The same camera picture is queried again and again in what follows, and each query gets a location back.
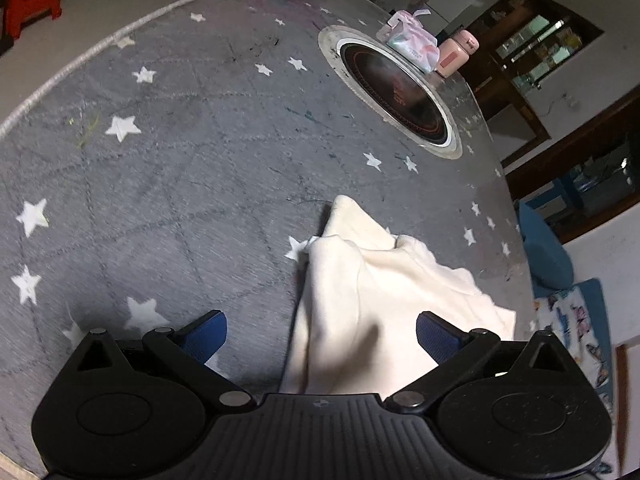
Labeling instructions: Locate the blue frame stand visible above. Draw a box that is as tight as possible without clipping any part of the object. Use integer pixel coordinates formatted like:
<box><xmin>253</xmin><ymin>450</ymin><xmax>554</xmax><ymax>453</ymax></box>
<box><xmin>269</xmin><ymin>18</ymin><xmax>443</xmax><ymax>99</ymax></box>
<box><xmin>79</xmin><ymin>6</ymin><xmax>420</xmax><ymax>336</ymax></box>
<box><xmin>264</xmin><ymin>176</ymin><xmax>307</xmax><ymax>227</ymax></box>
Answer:
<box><xmin>544</xmin><ymin>174</ymin><xmax>592</xmax><ymax>217</ymax></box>

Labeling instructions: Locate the dark wooden arched frame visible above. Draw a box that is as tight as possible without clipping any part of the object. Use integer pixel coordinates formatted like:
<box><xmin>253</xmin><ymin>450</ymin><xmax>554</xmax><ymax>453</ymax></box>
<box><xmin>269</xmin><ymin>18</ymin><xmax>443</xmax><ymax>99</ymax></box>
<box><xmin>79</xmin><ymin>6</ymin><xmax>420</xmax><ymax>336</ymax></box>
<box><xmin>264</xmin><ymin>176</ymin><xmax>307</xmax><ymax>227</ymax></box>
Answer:
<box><xmin>504</xmin><ymin>89</ymin><xmax>640</xmax><ymax>244</ymax></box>

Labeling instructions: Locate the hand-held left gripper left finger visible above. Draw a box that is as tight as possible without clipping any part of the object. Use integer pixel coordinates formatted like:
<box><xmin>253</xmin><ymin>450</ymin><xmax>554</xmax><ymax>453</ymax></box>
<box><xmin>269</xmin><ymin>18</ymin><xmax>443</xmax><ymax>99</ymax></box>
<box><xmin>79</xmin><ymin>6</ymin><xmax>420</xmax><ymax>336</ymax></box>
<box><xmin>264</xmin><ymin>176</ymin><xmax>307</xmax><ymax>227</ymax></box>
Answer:
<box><xmin>74</xmin><ymin>309</ymin><xmax>256</xmax><ymax>413</ymax></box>

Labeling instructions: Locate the pastel tissue pack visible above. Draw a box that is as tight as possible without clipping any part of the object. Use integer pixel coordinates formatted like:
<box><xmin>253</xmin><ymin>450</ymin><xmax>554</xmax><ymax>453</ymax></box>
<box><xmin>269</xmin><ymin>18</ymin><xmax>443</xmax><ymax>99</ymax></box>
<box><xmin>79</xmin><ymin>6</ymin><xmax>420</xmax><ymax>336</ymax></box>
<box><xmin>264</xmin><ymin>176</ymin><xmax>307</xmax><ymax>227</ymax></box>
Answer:
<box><xmin>377</xmin><ymin>4</ymin><xmax>441</xmax><ymax>74</ymax></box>

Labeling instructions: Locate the wooden glass display cabinet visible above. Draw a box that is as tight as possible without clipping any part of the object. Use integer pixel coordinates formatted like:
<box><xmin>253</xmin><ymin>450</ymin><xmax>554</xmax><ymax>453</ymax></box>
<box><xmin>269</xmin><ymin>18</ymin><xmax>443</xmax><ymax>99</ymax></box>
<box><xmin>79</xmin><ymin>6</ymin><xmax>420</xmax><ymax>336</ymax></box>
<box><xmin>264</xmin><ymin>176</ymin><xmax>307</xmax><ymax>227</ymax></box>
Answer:
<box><xmin>470</xmin><ymin>0</ymin><xmax>604</xmax><ymax>92</ymax></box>

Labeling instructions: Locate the round black induction cooktop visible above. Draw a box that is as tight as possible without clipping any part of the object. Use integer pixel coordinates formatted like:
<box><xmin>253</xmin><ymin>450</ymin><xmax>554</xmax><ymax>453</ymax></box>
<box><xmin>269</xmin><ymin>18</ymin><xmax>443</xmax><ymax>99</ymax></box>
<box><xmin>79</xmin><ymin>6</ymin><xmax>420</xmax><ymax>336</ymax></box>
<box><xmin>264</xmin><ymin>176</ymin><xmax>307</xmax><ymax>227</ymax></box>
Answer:
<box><xmin>317</xmin><ymin>25</ymin><xmax>464</xmax><ymax>161</ymax></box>

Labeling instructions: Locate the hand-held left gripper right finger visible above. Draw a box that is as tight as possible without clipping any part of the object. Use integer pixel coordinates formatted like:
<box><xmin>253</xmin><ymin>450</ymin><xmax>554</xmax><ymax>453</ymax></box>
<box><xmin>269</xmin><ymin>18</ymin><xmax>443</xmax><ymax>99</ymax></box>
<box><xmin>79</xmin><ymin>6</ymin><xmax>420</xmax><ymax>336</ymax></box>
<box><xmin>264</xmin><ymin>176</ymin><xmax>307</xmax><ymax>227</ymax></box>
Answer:
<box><xmin>384</xmin><ymin>310</ymin><xmax>572</xmax><ymax>413</ymax></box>

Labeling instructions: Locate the dark wooden side table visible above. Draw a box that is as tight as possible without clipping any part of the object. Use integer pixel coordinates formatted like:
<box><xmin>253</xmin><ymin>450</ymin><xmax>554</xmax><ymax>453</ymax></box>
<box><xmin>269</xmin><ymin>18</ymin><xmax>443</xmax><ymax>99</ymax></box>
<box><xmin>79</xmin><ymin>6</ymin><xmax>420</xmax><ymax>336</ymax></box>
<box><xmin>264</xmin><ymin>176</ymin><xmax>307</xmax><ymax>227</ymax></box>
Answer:
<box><xmin>462</xmin><ymin>52</ymin><xmax>552</xmax><ymax>171</ymax></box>

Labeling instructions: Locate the butterfly print cushion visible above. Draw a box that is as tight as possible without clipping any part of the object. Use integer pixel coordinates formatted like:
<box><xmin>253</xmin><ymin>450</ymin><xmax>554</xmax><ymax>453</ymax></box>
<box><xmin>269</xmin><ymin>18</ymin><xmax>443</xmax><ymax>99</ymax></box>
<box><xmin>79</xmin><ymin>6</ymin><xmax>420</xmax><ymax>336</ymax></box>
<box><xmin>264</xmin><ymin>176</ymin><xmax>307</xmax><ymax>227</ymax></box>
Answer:
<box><xmin>532</xmin><ymin>277</ymin><xmax>619</xmax><ymax>402</ymax></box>

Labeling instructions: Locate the cream garment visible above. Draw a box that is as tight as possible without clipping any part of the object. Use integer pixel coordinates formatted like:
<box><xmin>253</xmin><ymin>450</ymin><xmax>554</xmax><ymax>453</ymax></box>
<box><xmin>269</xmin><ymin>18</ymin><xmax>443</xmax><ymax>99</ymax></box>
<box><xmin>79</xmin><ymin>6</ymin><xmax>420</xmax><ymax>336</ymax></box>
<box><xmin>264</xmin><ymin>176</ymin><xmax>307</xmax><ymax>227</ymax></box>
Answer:
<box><xmin>279</xmin><ymin>194</ymin><xmax>517</xmax><ymax>396</ymax></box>

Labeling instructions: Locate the grey star tablecloth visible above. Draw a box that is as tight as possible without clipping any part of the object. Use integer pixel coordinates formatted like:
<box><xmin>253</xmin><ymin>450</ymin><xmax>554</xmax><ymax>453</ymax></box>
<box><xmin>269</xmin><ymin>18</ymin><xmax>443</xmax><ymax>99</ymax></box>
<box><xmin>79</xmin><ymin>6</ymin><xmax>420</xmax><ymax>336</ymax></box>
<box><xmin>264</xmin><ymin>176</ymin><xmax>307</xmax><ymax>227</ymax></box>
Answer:
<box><xmin>0</xmin><ymin>0</ymin><xmax>535</xmax><ymax>480</ymax></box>

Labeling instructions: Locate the pink thermos bottle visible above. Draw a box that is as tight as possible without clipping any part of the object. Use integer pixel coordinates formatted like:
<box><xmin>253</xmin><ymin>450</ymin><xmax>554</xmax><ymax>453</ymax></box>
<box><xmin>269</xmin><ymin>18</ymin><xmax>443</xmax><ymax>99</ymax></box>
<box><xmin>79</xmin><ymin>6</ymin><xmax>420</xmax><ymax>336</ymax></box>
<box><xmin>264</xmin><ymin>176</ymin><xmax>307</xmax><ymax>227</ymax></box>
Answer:
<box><xmin>434</xmin><ymin>29</ymin><xmax>480</xmax><ymax>80</ymax></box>

